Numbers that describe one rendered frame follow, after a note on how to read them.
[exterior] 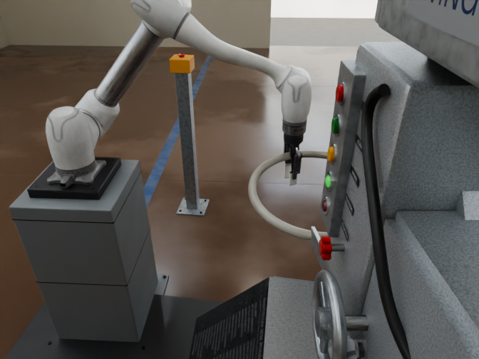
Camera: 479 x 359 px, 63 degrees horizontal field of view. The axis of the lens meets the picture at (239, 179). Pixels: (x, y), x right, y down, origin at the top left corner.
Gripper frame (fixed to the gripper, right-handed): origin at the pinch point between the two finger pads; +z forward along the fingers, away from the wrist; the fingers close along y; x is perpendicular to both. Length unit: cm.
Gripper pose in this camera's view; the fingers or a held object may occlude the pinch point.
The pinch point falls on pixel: (290, 174)
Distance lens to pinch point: 160.7
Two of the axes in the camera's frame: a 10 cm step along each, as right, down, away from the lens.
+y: 2.7, 5.7, -7.7
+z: 0.2, 8.0, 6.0
